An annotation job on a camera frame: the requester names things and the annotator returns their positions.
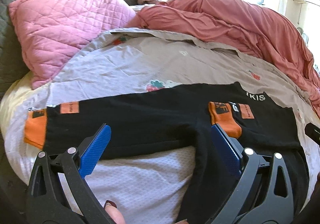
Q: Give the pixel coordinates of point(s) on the beige strawberry print bed sheet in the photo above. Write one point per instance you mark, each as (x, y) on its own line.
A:
(148, 188)

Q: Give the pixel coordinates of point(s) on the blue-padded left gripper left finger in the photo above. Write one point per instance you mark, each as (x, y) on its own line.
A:
(92, 148)

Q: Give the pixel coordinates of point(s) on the salmon red duvet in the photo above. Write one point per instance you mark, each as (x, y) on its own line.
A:
(252, 29)

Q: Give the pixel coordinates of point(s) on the black garment with orange cuffs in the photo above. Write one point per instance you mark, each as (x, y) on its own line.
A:
(178, 117)

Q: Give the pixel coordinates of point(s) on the pink quilted pillow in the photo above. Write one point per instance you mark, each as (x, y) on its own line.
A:
(51, 32)

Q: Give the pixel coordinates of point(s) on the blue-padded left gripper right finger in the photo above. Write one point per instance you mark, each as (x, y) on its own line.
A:
(229, 150)

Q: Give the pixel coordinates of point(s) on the left hand with red nails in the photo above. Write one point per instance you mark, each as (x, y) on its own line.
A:
(111, 208)

